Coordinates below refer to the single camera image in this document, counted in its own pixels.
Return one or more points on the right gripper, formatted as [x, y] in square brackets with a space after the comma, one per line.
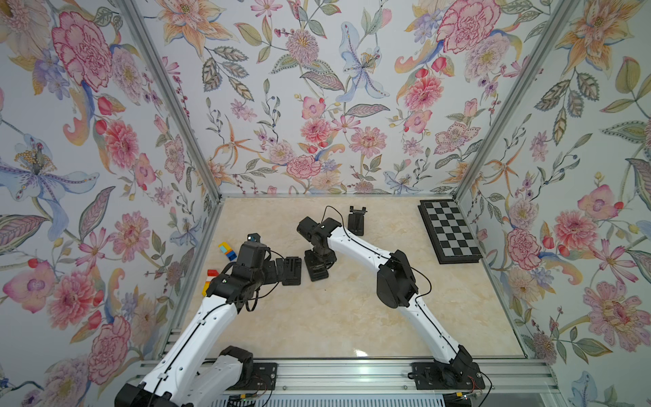
[331, 258]

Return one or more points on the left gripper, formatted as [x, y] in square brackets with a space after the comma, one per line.
[275, 270]

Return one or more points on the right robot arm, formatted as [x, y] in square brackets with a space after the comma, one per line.
[396, 288]

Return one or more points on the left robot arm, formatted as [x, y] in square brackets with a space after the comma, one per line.
[177, 379]

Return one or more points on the yellow blue toy block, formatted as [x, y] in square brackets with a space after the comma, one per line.
[228, 252]

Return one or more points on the red white yellow block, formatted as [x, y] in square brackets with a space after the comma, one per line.
[211, 275]

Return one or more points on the black white chessboard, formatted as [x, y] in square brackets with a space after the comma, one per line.
[450, 235]

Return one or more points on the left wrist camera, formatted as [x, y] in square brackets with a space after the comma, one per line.
[254, 237]

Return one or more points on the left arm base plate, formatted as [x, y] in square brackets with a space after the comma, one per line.
[259, 378]

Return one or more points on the aluminium front rail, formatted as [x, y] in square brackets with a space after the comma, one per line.
[390, 376]

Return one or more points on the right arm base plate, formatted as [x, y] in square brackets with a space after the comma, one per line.
[438, 376]

